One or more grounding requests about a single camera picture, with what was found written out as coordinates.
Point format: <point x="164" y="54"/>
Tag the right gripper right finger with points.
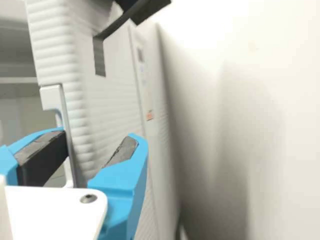
<point x="122" y="182"/>

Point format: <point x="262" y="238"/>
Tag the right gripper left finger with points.
<point x="37" y="155"/>

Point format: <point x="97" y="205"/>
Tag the incubator door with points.
<point x="112" y="87"/>

